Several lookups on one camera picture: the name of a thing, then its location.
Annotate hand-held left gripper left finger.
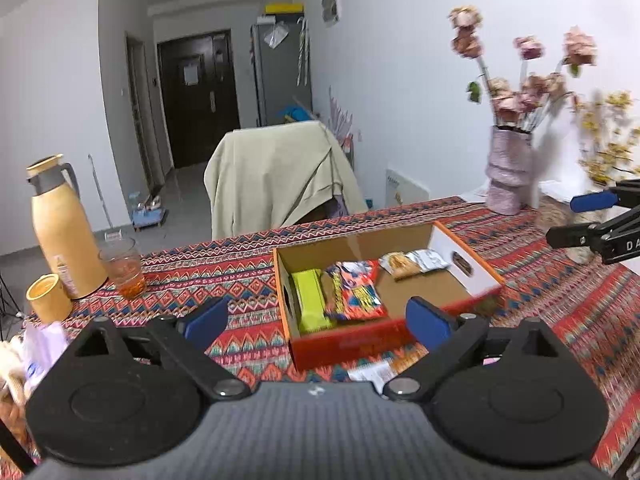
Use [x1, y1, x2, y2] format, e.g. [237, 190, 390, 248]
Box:
[74, 297, 253, 403]

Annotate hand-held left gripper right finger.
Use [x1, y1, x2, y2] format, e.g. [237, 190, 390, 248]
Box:
[382, 297, 572, 403]

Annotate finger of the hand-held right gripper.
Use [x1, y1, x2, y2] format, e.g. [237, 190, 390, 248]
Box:
[570, 179, 640, 214]
[546, 205, 640, 266]

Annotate orange cardboard box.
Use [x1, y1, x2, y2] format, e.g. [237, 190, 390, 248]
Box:
[272, 220, 505, 371]

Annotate glass jar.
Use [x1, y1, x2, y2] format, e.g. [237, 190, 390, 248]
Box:
[536, 192, 596, 264]

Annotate silver snack packet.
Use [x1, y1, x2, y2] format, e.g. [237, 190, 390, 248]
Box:
[407, 249, 449, 273]

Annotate small golden crisp packet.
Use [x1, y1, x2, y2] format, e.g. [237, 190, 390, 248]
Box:
[378, 252, 426, 281]

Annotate yellow dried flowers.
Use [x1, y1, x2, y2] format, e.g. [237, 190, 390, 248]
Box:
[575, 90, 640, 186]

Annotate orange patterned snack packet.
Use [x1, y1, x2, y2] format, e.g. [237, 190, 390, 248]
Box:
[324, 260, 388, 323]

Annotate flat white snack packet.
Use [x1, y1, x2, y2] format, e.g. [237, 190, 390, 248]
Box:
[347, 360, 396, 386]

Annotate pink vase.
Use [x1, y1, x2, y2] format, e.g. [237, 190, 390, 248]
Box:
[485, 125, 535, 216]

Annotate glass of tea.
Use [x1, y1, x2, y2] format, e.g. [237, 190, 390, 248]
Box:
[98, 237, 147, 301]

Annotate green snack packet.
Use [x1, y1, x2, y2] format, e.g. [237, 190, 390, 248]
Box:
[291, 268, 335, 335]

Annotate blue floor tray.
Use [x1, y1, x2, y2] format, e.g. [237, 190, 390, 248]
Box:
[129, 192, 168, 231]

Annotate dried pink roses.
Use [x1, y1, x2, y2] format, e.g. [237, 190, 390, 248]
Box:
[447, 5, 598, 133]

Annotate white panel heater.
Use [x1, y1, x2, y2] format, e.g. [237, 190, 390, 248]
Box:
[385, 167, 431, 207]

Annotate yellow cup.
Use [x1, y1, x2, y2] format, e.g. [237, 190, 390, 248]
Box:
[26, 272, 73, 325]

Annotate chair with beige cloth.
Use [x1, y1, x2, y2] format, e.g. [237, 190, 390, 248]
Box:
[204, 121, 368, 241]

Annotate mop stick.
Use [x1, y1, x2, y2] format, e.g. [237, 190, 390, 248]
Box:
[88, 154, 115, 228]

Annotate beige thermos jug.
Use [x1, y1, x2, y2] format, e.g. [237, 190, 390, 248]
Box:
[26, 154, 108, 301]

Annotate white plastic bag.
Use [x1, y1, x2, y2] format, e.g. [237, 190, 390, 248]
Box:
[0, 320, 68, 406]

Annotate dark door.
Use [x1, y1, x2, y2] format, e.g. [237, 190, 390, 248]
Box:
[157, 30, 241, 170]

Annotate pink foil bundle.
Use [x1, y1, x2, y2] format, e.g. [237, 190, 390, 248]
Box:
[327, 87, 356, 146]

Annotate blue plastic item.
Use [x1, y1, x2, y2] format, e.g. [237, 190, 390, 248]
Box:
[280, 105, 321, 123]

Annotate grey refrigerator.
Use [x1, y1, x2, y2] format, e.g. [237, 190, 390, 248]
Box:
[250, 19, 313, 128]

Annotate hanging white umbrella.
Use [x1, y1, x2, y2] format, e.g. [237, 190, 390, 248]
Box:
[296, 17, 309, 86]

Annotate clear plastic bag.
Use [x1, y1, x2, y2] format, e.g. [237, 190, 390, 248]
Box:
[260, 22, 290, 50]

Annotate wall electrical panel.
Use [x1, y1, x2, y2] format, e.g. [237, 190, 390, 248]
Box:
[320, 0, 342, 28]

